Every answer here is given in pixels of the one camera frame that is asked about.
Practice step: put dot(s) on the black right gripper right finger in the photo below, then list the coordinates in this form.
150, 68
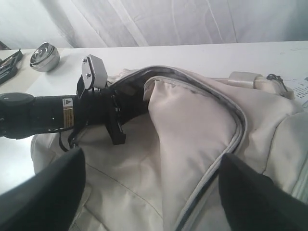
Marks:
252, 202

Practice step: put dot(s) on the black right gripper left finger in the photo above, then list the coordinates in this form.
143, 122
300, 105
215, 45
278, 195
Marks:
49, 200

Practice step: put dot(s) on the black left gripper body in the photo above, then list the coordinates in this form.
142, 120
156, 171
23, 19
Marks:
111, 108

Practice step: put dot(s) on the cream duffel bag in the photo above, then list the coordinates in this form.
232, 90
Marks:
165, 176

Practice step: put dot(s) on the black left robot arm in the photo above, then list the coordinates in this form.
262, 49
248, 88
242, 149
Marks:
23, 115

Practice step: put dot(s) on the stacked steel bowls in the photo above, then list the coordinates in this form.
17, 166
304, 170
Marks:
45, 58

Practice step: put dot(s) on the white backdrop curtain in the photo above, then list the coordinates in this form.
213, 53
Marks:
126, 23

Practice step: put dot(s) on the white barcode label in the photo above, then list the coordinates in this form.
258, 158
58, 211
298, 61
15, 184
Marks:
300, 89

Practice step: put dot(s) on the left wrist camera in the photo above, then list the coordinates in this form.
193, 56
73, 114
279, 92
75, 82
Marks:
93, 75

